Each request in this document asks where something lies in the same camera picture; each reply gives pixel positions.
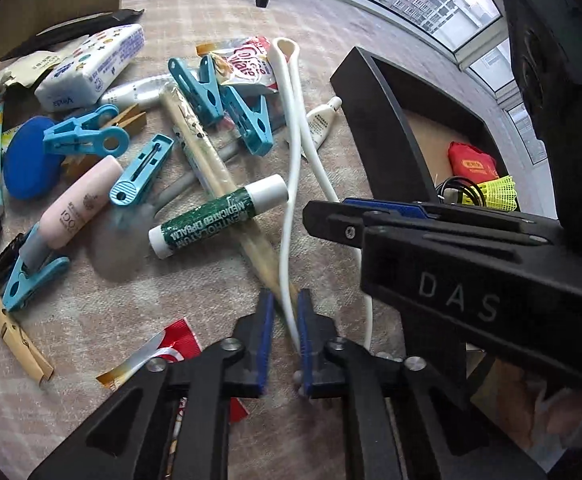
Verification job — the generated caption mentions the yellow shuttlecock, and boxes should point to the yellow shuttlecock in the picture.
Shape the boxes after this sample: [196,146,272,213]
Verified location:
[462,176,518,212]

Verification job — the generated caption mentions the red fabric pouch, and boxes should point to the red fabric pouch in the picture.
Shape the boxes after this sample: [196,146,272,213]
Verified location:
[447,142,499,184]

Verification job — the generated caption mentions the small white cream tube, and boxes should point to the small white cream tube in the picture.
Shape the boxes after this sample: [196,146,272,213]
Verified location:
[306,96,342,150]

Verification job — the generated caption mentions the red white sachet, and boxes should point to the red white sachet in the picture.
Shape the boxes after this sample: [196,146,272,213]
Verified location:
[96,318,249,479]

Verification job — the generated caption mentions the black tray box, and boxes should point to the black tray box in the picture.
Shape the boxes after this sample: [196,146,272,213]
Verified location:
[330,47,508,203]

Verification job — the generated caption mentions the blue clothespin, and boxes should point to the blue clothespin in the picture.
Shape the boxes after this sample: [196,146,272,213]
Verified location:
[167,54,224,128]
[219,86,274,156]
[43,104,130,157]
[3,222,70,312]

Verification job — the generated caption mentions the wrapped wooden chopsticks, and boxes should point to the wrapped wooden chopsticks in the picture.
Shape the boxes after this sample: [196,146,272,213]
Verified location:
[160,82,282,300]

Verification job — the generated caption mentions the wooden clothespin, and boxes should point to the wooden clothespin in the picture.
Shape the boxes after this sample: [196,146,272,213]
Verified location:
[0,299,54,385]
[60,103,148,183]

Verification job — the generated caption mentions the green white lip balm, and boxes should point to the green white lip balm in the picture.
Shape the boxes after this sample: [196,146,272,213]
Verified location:
[148,174,289,259]

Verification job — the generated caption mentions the red coffee sachet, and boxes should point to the red coffee sachet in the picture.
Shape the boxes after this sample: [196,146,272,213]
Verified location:
[195,36,278,96]

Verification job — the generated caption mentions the blue flat clip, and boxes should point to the blue flat clip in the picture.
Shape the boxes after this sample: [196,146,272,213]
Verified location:
[109,133,174,207]

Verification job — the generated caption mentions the pink small tube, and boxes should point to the pink small tube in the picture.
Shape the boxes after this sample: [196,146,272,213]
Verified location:
[37,155,123,249]

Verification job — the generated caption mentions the blue round compact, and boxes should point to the blue round compact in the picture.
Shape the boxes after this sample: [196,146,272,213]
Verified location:
[3,116,64,200]

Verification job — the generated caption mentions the white blue tissue pack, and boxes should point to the white blue tissue pack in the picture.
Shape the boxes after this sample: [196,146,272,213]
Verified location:
[34,24,145,113]

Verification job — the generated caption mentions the black flat case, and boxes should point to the black flat case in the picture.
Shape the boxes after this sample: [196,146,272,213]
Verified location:
[2,9,145,61]

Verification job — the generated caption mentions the black coiled cable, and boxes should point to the black coiled cable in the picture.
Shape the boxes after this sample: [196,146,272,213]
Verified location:
[435,175,487,207]

